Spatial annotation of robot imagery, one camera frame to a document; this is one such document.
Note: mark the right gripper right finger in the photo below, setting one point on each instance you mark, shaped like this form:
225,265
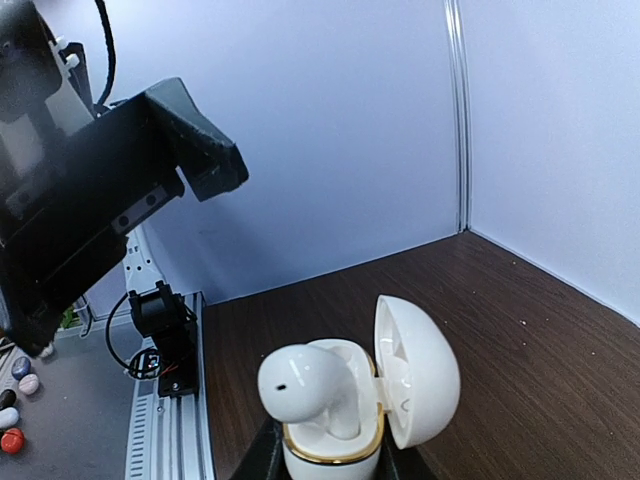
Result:
397,464

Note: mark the aluminium front rail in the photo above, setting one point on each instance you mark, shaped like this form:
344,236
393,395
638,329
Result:
169,437

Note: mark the red earbud case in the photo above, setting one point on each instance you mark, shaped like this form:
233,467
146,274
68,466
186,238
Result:
12,441

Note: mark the black earbud case spare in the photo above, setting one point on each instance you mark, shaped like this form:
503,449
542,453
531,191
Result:
8,398

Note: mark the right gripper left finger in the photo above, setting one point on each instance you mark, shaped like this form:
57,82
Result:
264,458

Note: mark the blue earbud case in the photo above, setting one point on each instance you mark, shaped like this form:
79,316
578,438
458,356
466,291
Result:
20,368

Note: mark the pink earbud case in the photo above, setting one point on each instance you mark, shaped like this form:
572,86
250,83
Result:
29,384

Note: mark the white earbud charging case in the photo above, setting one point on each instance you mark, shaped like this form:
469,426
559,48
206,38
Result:
409,388

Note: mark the white stem earbud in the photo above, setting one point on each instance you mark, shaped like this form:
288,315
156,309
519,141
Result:
302,382

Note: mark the left aluminium frame post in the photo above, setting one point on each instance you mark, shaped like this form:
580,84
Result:
462,114

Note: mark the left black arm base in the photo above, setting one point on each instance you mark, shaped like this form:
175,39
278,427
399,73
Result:
162,316

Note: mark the white earbud case spare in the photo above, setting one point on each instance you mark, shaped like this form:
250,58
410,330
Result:
9,417

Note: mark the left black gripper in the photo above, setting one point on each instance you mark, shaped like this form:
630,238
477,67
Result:
106,180

